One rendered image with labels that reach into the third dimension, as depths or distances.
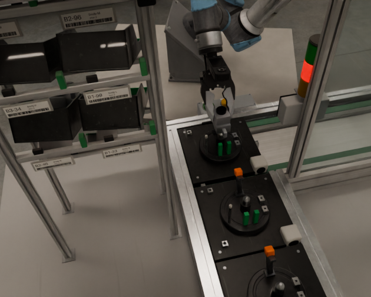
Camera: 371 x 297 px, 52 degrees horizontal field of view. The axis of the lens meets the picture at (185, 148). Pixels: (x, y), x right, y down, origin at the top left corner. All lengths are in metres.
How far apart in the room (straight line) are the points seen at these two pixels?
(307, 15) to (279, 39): 2.03
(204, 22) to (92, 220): 0.70
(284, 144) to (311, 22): 2.62
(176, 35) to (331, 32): 0.83
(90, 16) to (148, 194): 0.76
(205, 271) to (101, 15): 0.68
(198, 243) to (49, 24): 3.33
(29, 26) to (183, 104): 2.80
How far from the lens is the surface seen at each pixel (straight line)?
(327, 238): 1.25
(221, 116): 1.12
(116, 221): 1.25
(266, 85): 1.68
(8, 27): 0.67
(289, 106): 1.02
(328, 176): 1.29
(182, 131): 1.31
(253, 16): 1.52
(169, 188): 1.00
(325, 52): 0.91
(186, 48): 1.58
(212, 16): 1.14
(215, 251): 1.05
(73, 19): 0.66
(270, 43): 1.94
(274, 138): 1.38
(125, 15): 4.03
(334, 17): 0.87
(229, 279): 1.02
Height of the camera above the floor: 1.91
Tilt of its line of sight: 48 degrees down
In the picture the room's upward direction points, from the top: 4 degrees counter-clockwise
